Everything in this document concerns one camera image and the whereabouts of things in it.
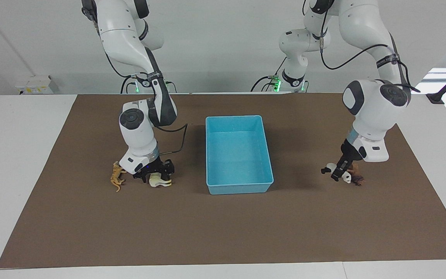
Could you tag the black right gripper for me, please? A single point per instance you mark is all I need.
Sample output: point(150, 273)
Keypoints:
point(154, 166)

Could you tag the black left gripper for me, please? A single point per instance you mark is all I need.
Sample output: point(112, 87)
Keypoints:
point(350, 152)

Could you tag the cream horse toy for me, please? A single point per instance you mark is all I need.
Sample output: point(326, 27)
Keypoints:
point(158, 181)

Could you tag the black and white panda toy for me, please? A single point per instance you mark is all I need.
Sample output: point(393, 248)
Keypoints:
point(346, 177)

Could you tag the brown lion toy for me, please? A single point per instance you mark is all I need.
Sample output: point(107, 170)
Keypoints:
point(357, 179)

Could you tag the orange tiger toy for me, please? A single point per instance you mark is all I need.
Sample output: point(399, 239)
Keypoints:
point(117, 176)

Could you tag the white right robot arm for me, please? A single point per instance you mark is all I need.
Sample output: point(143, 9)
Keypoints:
point(122, 35)

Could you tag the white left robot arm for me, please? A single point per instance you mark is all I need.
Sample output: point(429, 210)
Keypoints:
point(374, 108)

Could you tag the light blue plastic storage box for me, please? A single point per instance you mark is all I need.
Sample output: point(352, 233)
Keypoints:
point(238, 155)

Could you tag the brown table mat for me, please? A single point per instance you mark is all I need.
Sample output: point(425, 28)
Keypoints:
point(223, 232)

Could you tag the white wall socket box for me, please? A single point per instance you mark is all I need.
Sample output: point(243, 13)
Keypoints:
point(33, 84)

